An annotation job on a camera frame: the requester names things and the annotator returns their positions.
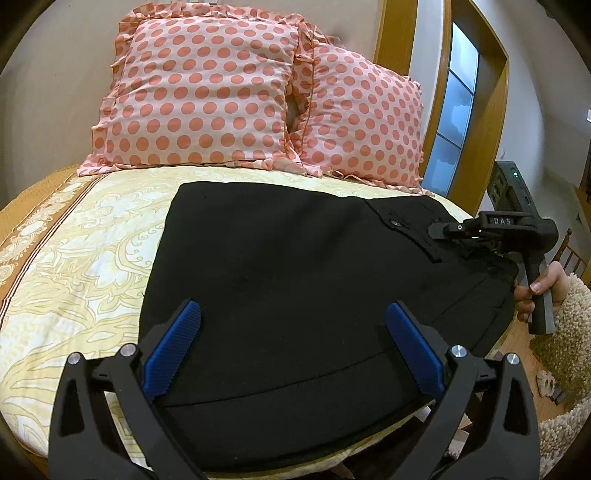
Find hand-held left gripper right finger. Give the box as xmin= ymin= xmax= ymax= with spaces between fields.
xmin=385 ymin=301 xmax=541 ymax=480

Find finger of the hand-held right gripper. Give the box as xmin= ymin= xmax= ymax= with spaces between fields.
xmin=428 ymin=220 xmax=467 ymax=240

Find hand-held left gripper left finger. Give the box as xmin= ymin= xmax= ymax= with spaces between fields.
xmin=48 ymin=299 xmax=206 ymax=480

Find black pants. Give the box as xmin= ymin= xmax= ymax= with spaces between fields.
xmin=139 ymin=181 xmax=519 ymax=476

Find person's right forearm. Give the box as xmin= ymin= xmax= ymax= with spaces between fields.
xmin=529 ymin=272 xmax=591 ymax=402

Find person's right hand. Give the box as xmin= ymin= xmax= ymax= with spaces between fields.
xmin=513 ymin=263 xmax=566 ymax=324

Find wooden chair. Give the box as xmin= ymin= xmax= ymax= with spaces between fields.
xmin=554 ymin=228 xmax=591 ymax=280

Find yellow patterned bed blanket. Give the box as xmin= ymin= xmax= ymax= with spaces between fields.
xmin=0 ymin=164 xmax=476 ymax=472

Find glass window panes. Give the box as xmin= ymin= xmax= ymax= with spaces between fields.
xmin=422 ymin=21 xmax=481 ymax=197

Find pink polka dot pillow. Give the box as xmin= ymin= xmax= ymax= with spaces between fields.
xmin=76 ymin=2 xmax=317 ymax=178
xmin=291 ymin=28 xmax=426 ymax=189

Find brown patterned slipper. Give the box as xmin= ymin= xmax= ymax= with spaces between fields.
xmin=537 ymin=368 xmax=568 ymax=406

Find person's fuzzy beige jacket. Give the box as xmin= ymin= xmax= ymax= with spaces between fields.
xmin=538 ymin=406 xmax=591 ymax=480

